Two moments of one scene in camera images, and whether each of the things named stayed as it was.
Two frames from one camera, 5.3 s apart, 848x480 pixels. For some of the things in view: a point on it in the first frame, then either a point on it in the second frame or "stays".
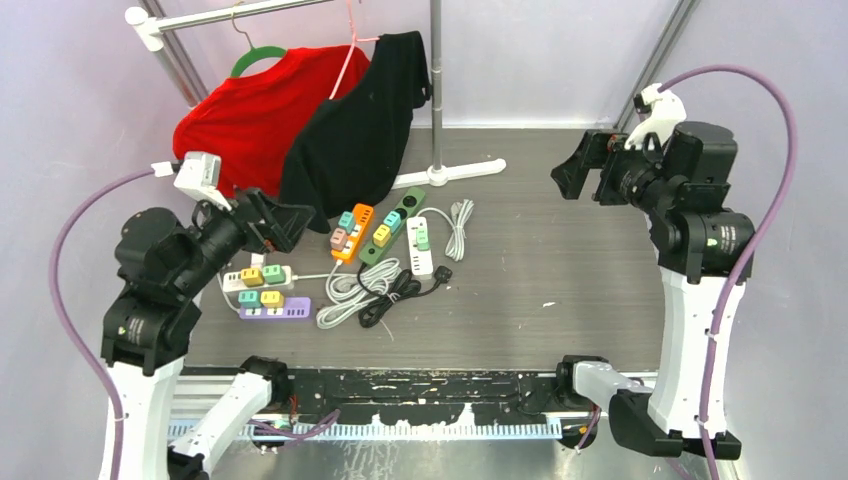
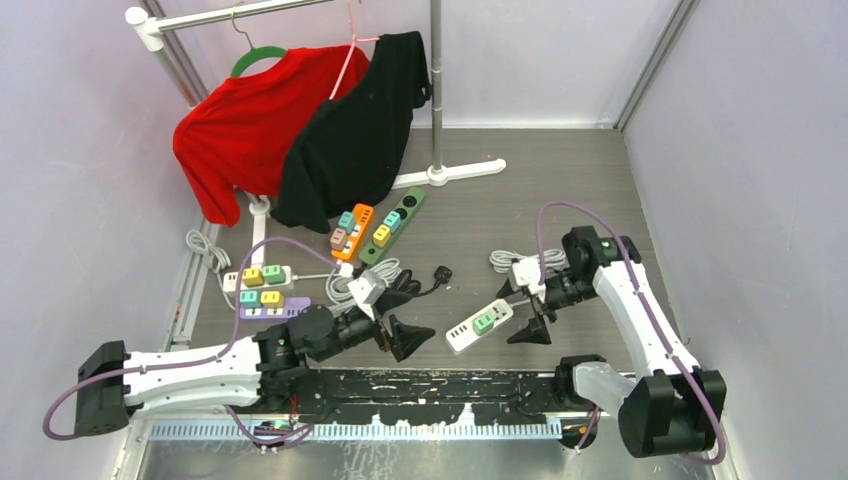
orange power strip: (362, 215) stays
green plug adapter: (422, 239) → (483, 322)
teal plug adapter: (393, 220) stays
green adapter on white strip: (274, 274) stays
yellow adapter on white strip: (252, 277) stays
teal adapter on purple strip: (249, 299) stays
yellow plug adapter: (381, 236) stays
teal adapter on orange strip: (347, 222) stays
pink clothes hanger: (353, 43) stays
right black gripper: (597, 149) → (535, 331)
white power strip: (418, 237) → (463, 334)
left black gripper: (266, 225) → (404, 337)
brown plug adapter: (338, 239) stays
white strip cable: (460, 215) → (552, 259)
